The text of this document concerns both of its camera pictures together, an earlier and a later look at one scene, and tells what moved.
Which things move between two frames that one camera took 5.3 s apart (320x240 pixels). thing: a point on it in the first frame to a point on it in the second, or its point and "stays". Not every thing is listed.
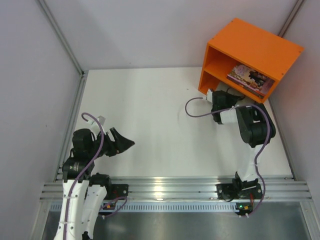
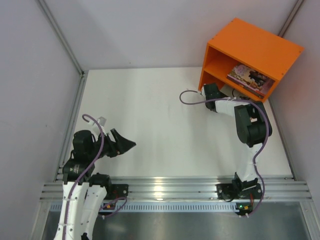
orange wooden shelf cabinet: (240, 43) stays
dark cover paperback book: (246, 88) to (259, 78)
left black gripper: (110, 141) stays
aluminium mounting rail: (189, 188) stays
